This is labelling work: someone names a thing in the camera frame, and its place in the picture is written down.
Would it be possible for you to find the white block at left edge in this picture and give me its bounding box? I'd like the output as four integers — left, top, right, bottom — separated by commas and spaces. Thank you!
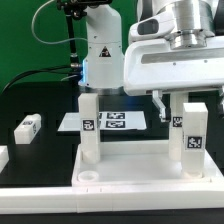
0, 146, 9, 173

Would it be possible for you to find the grey cable loop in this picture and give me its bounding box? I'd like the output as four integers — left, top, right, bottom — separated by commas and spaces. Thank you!
31, 0, 89, 46

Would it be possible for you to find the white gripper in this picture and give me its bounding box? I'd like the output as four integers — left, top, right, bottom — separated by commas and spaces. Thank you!
123, 13, 224, 122

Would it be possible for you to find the black camera pole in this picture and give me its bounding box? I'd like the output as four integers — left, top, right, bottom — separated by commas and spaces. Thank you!
55, 0, 113, 71

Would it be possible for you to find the fiducial marker sheet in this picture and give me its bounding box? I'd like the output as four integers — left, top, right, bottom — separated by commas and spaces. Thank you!
58, 111, 146, 132

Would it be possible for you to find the black cable bundle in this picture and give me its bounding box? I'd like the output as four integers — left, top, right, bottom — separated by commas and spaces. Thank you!
1, 65, 83, 93

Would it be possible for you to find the white desk top tray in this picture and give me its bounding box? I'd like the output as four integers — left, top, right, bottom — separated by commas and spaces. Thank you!
71, 140, 224, 187

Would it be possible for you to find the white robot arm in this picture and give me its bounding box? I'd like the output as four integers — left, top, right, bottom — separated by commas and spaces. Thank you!
80, 0, 224, 122

